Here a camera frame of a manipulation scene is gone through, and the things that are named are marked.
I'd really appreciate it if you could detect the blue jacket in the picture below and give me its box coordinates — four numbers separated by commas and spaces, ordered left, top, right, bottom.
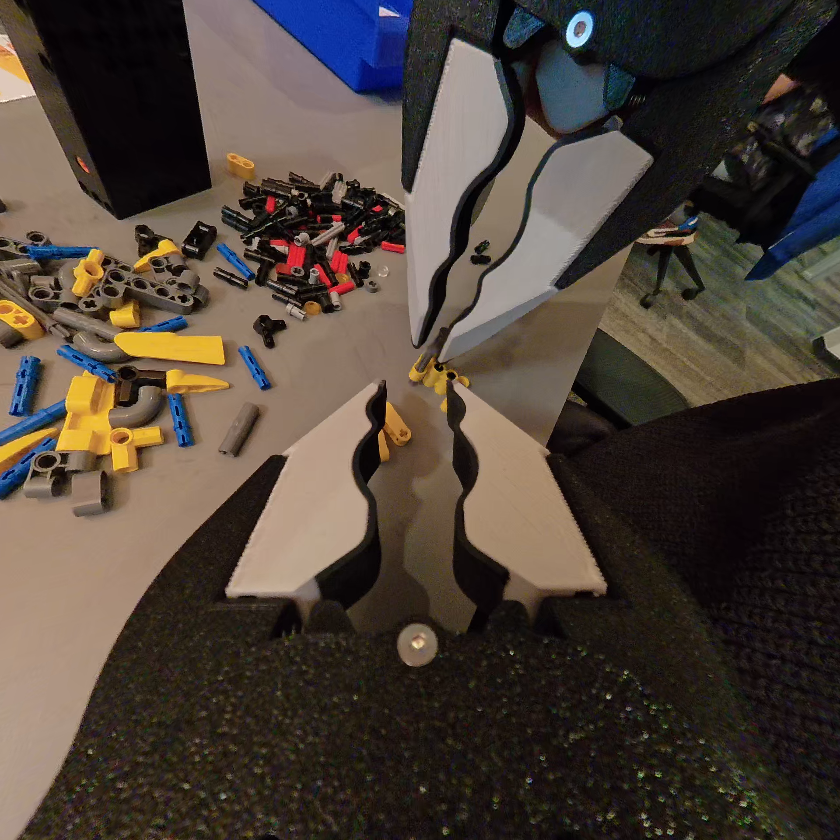
745, 157, 840, 282

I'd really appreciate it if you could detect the yellow connector assembly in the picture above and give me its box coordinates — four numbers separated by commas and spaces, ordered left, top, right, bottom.
408, 354, 471, 396

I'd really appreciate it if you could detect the pile of yellow grey beams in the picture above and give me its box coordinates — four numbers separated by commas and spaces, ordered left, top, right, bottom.
0, 223, 231, 519

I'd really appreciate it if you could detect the blue pin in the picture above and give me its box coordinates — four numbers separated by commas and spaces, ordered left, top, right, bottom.
238, 346, 272, 391
217, 243, 256, 280

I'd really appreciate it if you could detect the black perforated block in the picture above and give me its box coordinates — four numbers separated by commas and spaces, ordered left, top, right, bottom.
0, 0, 214, 221

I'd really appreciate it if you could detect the dark grey tube connector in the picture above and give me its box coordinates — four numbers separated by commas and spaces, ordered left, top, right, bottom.
218, 402, 261, 458

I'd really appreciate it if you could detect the yellow black sticker sheet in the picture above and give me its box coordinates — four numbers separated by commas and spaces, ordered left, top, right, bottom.
0, 33, 37, 105

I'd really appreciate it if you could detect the person's black knit sweater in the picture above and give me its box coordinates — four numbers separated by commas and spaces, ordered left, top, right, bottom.
550, 379, 840, 840

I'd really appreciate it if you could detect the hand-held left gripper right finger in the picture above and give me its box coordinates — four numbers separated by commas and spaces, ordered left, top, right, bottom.
446, 379, 609, 621

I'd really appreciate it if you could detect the blue storage bin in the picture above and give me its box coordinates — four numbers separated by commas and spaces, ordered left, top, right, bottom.
252, 0, 421, 93

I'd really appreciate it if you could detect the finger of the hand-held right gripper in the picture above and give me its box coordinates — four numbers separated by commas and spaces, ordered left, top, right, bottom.
403, 36, 526, 350
433, 129, 656, 364

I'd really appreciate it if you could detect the office chair wheel base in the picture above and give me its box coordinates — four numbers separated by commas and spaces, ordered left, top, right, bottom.
639, 243, 709, 310

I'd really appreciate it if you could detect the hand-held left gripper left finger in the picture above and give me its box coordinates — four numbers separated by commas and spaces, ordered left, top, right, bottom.
225, 381, 388, 611

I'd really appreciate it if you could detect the pile of black red pins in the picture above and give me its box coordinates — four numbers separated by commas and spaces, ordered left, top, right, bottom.
220, 171, 408, 319

